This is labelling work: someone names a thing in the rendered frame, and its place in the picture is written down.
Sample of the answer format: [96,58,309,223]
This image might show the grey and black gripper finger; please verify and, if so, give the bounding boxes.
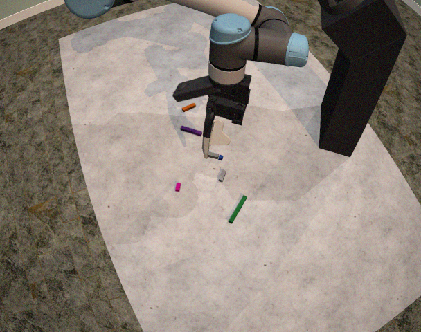
[202,107,231,159]

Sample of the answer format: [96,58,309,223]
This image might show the green rod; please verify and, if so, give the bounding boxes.
[229,195,247,223]

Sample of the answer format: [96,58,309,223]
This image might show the purple rod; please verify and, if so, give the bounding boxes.
[181,126,202,136]

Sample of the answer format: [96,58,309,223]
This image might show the orange rod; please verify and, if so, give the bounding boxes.
[182,103,196,112]

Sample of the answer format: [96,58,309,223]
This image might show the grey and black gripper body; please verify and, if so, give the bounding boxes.
[206,74,251,126]

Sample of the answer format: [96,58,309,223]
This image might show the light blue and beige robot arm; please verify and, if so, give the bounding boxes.
[64,0,363,102]

